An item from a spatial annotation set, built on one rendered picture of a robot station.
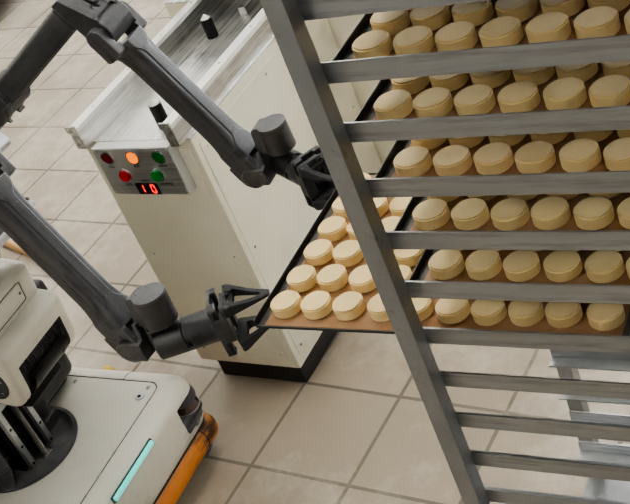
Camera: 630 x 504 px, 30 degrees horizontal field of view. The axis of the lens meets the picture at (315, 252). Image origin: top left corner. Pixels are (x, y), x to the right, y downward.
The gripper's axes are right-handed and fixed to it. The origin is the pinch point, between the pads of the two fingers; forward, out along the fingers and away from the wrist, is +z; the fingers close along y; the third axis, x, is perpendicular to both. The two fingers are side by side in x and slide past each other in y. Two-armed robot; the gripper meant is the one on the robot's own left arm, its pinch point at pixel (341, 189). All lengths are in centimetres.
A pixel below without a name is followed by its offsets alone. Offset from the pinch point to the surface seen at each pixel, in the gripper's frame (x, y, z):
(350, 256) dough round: -11.8, 1.5, 19.5
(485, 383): -13, -9, 50
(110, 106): -4, -8, -101
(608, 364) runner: 23, -46, 31
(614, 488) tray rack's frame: 19, -81, 27
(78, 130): -15, -6, -95
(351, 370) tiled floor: 13, -95, -67
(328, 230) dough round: -9.6, 1.7, 10.2
